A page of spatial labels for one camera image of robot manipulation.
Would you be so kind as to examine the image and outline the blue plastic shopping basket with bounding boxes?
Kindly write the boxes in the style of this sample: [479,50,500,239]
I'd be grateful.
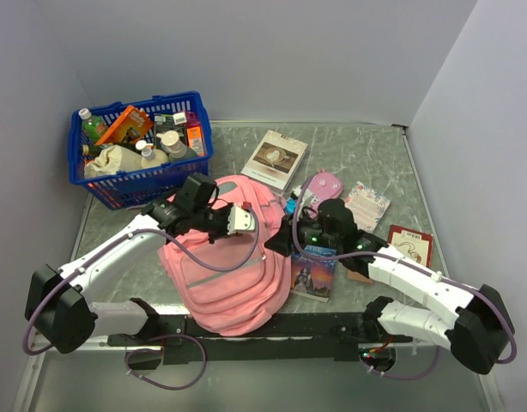
[67,91,214,210]

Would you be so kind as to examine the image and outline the pink student backpack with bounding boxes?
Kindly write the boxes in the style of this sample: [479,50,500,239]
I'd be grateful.
[158,175,291,336]

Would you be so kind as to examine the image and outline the orange snack box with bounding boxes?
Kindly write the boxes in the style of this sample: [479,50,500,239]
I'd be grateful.
[95,105,154,145]

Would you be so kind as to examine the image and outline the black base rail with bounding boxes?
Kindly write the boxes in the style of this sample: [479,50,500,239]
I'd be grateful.
[107,312,412,365]

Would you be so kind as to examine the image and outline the blue Jane Eyre book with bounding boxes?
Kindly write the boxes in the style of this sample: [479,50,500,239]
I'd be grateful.
[291,252,336,302]

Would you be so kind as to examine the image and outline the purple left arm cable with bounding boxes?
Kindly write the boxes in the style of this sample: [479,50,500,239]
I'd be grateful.
[22,201,264,391]

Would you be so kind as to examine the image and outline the green drink bottle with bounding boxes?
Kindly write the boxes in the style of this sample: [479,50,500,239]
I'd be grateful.
[78,108,108,144]

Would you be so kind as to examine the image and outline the grey pump bottle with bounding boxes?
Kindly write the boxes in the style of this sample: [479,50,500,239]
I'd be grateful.
[156,130,198,163]

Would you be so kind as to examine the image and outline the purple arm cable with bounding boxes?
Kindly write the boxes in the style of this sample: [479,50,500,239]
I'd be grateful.
[291,178,518,382]
[22,201,264,391]

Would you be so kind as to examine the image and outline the white coffee cover book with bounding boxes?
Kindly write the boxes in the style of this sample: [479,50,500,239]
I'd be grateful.
[241,130,307,193]

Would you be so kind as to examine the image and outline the pink blue pencil case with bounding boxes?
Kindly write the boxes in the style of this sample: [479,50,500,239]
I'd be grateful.
[300,171,343,215]

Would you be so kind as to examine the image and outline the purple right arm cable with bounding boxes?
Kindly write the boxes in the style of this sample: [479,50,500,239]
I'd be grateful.
[291,178,518,382]

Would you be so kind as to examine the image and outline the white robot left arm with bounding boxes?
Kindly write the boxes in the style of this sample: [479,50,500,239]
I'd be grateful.
[25,173,235,354]

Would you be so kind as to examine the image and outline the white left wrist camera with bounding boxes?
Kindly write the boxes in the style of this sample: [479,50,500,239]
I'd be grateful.
[227,204,256,235]

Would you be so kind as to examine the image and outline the beige cloth bag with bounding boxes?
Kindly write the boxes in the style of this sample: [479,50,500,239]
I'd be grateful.
[84,146,142,179]

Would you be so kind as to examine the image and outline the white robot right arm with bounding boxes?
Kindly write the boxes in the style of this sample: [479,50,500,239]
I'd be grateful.
[264,199,517,374]

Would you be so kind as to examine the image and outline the floral pink notebook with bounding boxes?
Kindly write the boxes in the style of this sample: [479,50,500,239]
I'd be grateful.
[345,181,391,233]

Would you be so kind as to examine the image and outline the cream lotion bottle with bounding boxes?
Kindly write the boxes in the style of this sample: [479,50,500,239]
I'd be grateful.
[136,140,169,169]

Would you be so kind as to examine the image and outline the black packaged box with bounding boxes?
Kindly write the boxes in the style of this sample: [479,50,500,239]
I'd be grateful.
[154,113,187,144]

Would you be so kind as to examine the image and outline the pink carton box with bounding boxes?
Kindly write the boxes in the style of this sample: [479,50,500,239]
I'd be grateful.
[185,111,205,157]

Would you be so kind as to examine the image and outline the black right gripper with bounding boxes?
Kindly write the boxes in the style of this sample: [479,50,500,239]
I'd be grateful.
[263,205,341,258]

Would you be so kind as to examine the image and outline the red framed card book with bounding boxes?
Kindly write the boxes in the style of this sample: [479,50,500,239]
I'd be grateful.
[388,225,433,268]

